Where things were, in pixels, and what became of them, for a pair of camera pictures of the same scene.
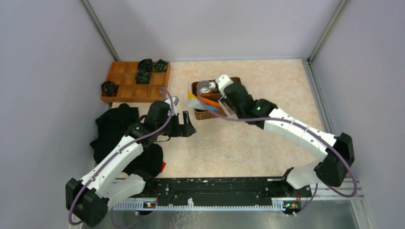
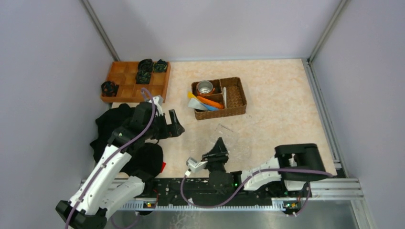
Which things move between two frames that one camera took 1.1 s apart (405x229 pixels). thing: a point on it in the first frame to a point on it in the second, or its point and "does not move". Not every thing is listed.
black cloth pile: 111,126 does not move
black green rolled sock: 160,66 does not move
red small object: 163,165 does not move
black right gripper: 230,103 to 215,158
